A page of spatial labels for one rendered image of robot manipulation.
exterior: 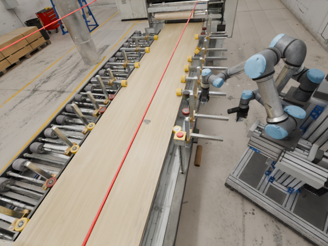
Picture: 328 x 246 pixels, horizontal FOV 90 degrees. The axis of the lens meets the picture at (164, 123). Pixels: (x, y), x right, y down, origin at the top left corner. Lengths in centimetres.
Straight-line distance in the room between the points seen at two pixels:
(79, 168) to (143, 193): 60
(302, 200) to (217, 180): 83
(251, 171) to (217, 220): 66
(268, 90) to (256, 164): 128
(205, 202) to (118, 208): 116
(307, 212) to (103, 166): 193
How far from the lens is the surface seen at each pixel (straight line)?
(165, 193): 154
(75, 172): 158
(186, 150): 162
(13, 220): 177
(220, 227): 212
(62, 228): 144
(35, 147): 211
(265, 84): 111
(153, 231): 149
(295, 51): 137
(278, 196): 216
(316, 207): 227
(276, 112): 117
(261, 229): 222
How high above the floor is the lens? 207
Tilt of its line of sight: 48 degrees down
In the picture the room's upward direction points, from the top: 10 degrees counter-clockwise
